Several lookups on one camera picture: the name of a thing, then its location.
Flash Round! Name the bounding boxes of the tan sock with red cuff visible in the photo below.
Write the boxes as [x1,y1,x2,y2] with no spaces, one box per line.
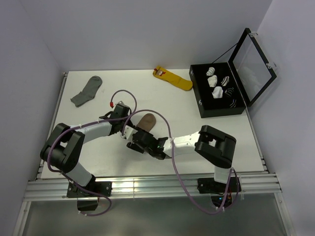
[136,113,156,132]

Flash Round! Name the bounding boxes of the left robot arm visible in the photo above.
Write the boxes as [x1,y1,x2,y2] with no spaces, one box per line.
[40,103,131,196]

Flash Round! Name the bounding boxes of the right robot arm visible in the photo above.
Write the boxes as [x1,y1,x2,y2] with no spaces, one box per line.
[123,125,237,192]

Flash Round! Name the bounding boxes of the grey sock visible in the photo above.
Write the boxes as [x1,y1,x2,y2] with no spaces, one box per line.
[70,76,102,108]

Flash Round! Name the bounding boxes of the yellow sock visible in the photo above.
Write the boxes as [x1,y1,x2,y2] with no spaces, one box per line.
[153,66,193,91]

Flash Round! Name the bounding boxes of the white rolled sock front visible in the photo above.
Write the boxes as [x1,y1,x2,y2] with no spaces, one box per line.
[212,87,223,99]

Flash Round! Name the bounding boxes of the black display box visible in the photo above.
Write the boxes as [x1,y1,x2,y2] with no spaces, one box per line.
[189,62,245,118]

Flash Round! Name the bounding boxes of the dark striped rolled sock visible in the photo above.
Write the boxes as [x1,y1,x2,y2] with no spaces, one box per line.
[229,98,237,108]

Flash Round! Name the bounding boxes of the white striped rolled sock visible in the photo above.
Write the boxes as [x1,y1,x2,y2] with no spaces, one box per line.
[206,67,215,77]

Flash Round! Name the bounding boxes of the black striped rolled sock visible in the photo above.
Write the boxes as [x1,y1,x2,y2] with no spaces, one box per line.
[224,88,234,98]

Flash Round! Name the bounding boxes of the black white rolled sock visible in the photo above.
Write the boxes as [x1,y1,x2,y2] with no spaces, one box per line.
[221,76,229,87]

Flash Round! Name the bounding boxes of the glass box lid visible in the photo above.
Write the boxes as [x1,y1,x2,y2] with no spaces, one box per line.
[228,28,277,107]

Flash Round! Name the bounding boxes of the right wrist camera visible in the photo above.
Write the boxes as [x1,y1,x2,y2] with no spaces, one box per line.
[121,125,138,142]

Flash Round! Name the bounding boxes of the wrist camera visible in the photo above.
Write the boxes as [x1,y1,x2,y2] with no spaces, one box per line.
[121,125,138,142]
[109,101,124,109]

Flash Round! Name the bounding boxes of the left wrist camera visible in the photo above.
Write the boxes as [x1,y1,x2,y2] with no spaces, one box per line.
[109,101,124,109]

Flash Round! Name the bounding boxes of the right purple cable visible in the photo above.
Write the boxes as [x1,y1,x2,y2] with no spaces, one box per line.
[122,109,241,216]

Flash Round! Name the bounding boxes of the purple cable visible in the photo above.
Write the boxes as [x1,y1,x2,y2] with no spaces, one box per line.
[46,89,138,217]
[122,109,241,216]

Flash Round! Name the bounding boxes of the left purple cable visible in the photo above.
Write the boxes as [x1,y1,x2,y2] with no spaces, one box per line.
[46,89,138,217]

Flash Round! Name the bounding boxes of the aluminium frame rail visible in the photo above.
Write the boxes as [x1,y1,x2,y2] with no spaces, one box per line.
[23,173,282,202]

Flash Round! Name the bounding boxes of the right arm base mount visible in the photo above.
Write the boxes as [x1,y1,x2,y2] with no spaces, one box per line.
[197,177,242,195]

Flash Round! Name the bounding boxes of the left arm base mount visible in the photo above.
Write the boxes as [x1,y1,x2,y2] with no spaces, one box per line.
[66,181,112,216]

